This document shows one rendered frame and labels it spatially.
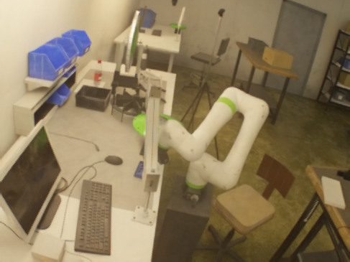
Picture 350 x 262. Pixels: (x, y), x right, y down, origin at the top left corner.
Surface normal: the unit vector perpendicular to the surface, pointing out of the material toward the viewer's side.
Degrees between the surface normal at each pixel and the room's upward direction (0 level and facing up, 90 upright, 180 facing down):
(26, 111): 90
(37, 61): 92
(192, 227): 90
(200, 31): 90
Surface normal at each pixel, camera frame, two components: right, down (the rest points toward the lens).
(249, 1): -0.07, 0.46
